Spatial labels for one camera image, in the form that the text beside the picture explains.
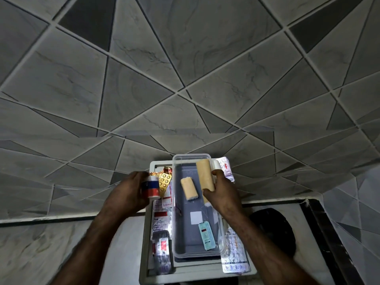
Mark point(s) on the person's right hand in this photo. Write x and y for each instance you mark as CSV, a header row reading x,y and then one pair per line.
x,y
224,198

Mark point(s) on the person's left hand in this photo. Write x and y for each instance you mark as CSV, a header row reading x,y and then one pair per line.
x,y
124,195

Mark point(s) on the person's left fingers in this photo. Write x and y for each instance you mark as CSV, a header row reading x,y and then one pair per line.
x,y
142,175

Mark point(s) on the person's right fingers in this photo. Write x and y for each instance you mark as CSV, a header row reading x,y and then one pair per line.
x,y
218,175

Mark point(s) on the large tan bandage roll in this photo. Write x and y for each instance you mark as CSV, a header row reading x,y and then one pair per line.
x,y
204,175

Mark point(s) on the white bottle blue red label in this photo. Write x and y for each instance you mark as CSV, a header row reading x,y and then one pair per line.
x,y
150,189

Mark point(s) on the person's left forearm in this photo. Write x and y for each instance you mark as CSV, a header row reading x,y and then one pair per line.
x,y
89,249

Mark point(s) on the person's right forearm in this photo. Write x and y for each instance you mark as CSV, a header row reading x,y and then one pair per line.
x,y
261,252

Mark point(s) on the small silver blister pack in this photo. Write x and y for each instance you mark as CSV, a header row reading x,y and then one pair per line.
x,y
227,172

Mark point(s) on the gold blister pack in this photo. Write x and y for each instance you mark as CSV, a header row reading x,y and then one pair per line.
x,y
165,181

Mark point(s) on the red gold foil packet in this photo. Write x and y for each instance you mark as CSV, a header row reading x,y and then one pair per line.
x,y
165,170

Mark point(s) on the small tan bandage roll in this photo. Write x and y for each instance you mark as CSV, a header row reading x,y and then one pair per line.
x,y
189,189

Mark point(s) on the white medicine strip red label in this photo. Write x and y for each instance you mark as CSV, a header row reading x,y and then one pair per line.
x,y
167,197

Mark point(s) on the white square pad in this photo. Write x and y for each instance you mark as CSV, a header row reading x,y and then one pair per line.
x,y
196,218

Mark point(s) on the white red printed medicine strip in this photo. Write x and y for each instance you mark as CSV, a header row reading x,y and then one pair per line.
x,y
161,224

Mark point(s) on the teal blister pack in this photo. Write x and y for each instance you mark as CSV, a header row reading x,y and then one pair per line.
x,y
207,236

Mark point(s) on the clear plastic container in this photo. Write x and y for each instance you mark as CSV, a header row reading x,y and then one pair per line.
x,y
190,234

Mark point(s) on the black round object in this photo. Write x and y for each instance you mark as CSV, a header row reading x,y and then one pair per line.
x,y
273,233

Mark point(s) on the large silver printed blister pack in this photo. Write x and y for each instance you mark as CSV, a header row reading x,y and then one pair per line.
x,y
235,255

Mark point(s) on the silver red blister pack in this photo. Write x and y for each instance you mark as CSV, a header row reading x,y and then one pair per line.
x,y
162,255

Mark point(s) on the white plastic tray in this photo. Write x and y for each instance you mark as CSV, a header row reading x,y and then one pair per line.
x,y
196,271

